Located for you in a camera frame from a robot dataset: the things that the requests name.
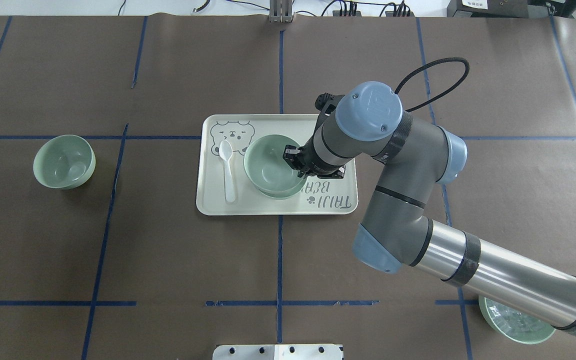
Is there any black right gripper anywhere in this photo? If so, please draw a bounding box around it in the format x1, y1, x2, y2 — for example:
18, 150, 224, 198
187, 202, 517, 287
282, 134, 346, 179

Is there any green bowl near left arm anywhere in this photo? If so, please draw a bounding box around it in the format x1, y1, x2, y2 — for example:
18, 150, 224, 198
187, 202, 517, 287
32, 134, 97, 191

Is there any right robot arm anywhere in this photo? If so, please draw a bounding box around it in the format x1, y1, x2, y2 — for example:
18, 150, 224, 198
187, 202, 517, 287
279, 81, 576, 337

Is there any green bowl on tray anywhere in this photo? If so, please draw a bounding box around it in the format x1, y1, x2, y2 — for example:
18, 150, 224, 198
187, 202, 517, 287
255, 177, 307, 199

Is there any pale green bear tray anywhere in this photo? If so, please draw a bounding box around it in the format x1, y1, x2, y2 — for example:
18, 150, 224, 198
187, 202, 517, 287
195, 114, 359, 215

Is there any white plastic spoon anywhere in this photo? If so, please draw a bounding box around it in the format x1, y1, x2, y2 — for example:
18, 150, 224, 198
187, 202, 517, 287
218, 139, 237, 204

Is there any green bowl with ice cubes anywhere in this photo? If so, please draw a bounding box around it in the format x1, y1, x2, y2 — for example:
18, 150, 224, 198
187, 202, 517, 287
478, 295, 556, 346

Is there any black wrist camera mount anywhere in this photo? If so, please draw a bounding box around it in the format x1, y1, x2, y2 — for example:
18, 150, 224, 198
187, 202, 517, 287
314, 92, 346, 116

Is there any aluminium frame post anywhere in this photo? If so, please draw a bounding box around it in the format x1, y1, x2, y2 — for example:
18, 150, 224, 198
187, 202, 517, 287
269, 0, 294, 24

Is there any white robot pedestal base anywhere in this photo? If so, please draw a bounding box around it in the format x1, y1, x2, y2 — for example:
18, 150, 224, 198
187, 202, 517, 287
212, 343, 345, 360

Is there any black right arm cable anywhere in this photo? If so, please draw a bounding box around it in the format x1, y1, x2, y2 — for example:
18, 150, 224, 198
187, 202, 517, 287
394, 57, 470, 113

